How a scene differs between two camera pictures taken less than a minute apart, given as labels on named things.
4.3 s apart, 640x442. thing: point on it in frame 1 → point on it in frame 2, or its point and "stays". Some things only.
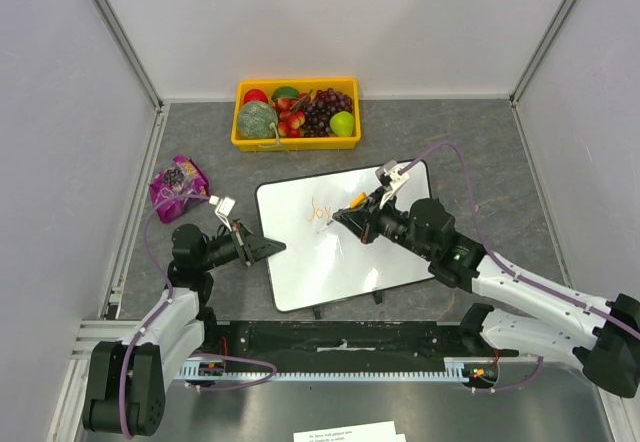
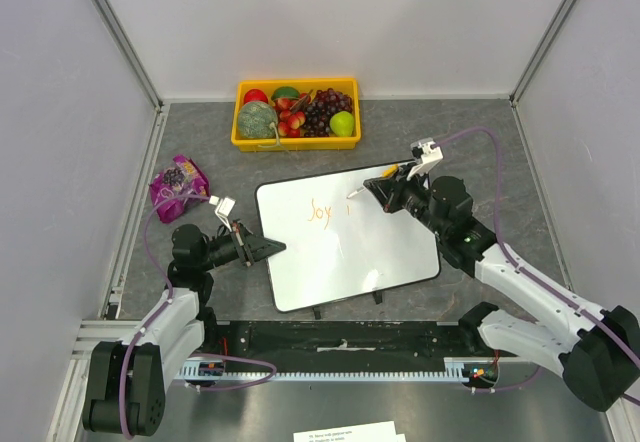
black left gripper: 253,247 stays
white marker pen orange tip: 356,202 → 356,191
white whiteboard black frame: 322,259 stays
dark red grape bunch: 325,104 stays
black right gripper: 370,220 → 395,195
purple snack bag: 178,185 stays
